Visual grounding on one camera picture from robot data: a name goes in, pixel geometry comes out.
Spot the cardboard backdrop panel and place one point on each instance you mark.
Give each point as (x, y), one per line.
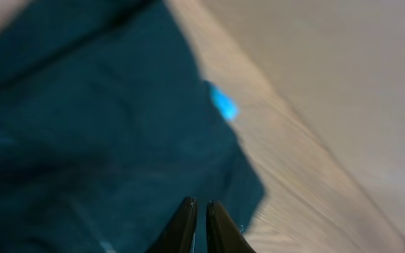
(320, 88)

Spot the folded blue jeans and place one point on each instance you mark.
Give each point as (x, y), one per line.
(225, 105)

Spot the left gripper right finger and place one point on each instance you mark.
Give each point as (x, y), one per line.
(222, 233)

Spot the black shorts with mesh lining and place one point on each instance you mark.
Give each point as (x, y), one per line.
(106, 125)

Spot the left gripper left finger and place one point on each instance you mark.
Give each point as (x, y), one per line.
(178, 235)

